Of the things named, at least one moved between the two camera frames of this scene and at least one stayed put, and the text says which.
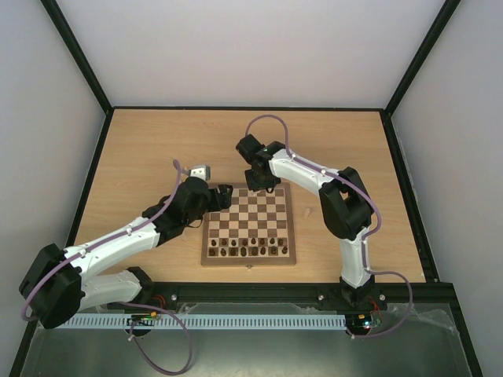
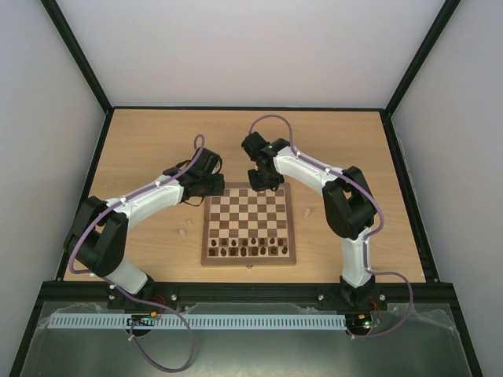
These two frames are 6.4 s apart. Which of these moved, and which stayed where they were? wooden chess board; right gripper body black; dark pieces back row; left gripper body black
Moved: left gripper body black
Stayed: right gripper body black; wooden chess board; dark pieces back row
